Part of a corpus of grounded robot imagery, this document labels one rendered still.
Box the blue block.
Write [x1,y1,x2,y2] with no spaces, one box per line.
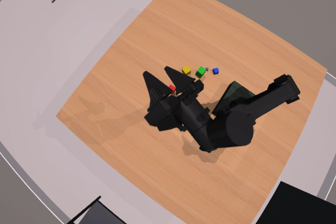
[212,68,219,74]

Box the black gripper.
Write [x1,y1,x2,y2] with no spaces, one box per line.
[142,66,211,133]

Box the red block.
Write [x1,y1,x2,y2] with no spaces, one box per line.
[169,85,176,94]

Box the yellow block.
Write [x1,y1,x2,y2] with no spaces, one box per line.
[182,66,191,75]

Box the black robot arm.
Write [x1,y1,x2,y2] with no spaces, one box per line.
[157,74,300,153]

